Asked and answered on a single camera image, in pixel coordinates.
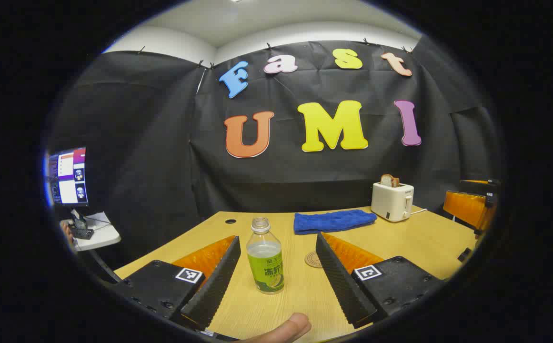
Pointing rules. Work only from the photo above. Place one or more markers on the blue towel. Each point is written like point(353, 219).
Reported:
point(333, 221)

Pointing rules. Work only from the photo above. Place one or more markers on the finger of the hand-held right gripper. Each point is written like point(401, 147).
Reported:
point(469, 207)
point(481, 182)

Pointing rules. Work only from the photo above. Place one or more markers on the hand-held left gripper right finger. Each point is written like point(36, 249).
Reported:
point(340, 281)

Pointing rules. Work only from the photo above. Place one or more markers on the white toaster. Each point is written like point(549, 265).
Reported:
point(390, 202)

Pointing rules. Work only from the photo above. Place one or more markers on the white side table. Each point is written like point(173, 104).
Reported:
point(102, 233)

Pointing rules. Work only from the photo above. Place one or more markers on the green label water bottle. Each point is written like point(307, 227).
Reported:
point(266, 267)

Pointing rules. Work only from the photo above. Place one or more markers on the computer monitor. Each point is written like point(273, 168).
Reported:
point(69, 176)

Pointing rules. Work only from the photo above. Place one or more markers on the black backdrop cloth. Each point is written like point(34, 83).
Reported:
point(162, 143)

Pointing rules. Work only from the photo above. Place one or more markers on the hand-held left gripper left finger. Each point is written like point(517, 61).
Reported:
point(216, 281)

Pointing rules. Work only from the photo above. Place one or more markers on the round brown coaster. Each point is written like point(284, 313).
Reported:
point(311, 259)

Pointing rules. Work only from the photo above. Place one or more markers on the bread slice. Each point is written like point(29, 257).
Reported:
point(389, 180)

